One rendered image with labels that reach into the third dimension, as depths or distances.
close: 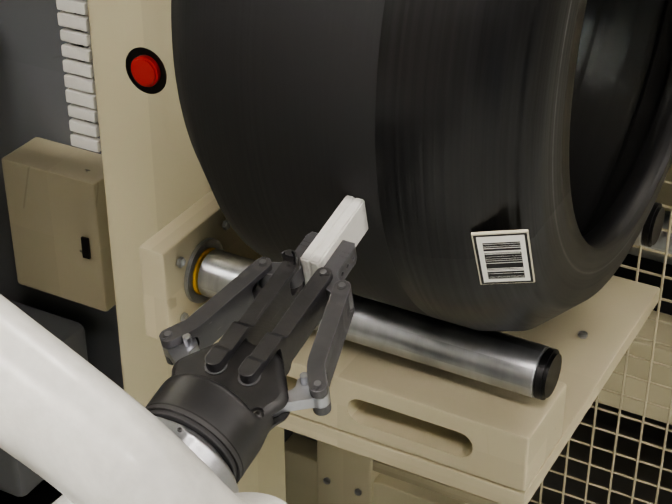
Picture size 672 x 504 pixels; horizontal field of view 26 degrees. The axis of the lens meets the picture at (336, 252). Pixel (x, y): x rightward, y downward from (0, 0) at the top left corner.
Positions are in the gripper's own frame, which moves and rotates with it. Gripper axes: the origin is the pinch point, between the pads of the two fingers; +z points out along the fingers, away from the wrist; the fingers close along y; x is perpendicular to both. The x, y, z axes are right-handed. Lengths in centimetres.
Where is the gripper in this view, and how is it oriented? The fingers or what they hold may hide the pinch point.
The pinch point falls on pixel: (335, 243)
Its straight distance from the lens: 102.8
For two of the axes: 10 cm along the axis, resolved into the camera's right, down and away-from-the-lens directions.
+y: -8.8, -2.5, 4.1
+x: 1.2, 7.1, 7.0
